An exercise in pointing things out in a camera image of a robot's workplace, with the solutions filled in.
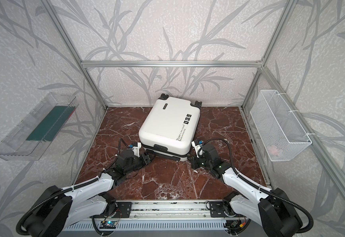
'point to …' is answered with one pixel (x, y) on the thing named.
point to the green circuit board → (108, 224)
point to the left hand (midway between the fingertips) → (157, 152)
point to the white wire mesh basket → (280, 137)
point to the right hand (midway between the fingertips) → (188, 153)
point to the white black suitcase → (172, 127)
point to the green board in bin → (51, 124)
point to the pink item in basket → (273, 149)
